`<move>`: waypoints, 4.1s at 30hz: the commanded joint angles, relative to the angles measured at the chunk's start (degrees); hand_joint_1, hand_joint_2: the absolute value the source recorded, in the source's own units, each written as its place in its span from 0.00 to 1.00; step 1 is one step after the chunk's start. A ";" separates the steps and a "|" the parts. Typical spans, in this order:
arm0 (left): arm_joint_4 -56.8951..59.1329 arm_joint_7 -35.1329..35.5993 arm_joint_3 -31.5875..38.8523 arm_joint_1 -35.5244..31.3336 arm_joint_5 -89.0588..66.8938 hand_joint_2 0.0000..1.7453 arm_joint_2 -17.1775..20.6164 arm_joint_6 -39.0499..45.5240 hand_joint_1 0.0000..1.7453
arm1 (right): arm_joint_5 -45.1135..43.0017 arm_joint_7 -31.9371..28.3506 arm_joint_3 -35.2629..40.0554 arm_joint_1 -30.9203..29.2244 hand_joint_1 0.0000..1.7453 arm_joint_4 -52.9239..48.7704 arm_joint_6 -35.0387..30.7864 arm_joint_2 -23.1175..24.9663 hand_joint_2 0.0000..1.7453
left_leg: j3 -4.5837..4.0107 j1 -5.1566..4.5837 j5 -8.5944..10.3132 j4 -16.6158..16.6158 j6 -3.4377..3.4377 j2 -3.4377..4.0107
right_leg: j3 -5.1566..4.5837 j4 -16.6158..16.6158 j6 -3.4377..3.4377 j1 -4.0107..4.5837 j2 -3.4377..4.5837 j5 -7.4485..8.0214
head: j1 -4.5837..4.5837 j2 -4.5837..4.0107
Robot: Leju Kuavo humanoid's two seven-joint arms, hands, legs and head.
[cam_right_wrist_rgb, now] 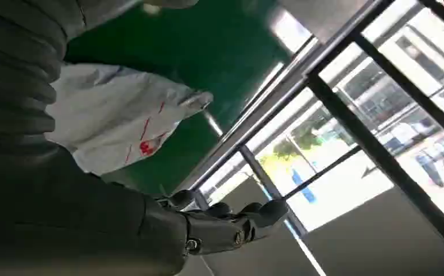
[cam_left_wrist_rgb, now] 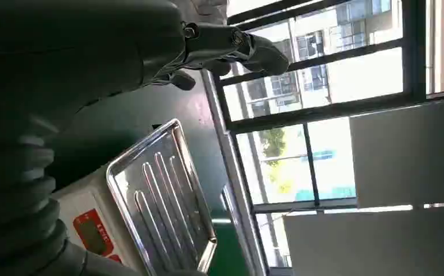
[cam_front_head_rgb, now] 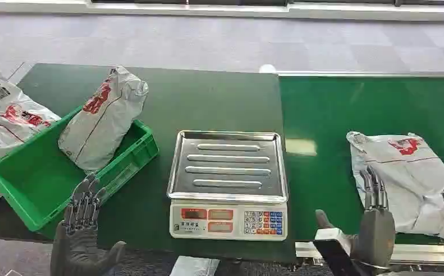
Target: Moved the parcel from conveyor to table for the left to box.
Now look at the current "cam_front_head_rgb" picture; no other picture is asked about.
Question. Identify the steel scale weighing tray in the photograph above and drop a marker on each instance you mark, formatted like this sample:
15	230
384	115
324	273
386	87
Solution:
227	167

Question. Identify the green conveyor belt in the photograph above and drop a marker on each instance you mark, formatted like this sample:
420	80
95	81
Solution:
320	122

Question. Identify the green plastic crate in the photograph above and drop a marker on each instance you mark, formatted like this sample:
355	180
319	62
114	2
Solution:
35	179

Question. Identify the pale grey robot torso part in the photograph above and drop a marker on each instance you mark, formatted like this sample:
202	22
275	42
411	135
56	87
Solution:
194	266

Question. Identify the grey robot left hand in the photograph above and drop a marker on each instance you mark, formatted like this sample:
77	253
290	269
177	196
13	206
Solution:
78	243

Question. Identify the grey parcel bag red print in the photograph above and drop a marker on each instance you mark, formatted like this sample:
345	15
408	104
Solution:
100	122

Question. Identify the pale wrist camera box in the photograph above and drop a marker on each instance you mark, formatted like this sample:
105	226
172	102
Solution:
330	237

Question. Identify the white electronic scale body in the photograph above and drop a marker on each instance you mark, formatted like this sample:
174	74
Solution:
227	221

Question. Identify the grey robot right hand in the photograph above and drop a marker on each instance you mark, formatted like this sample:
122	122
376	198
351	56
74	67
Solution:
375	236

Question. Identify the white crumpled parcel bag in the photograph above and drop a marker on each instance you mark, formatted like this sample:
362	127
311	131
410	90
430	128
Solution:
412	179

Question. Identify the white parcel bag QR labels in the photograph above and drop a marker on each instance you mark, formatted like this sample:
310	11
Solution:
4	118

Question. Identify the silver conveyor frame rail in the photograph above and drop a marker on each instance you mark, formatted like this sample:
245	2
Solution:
415	253

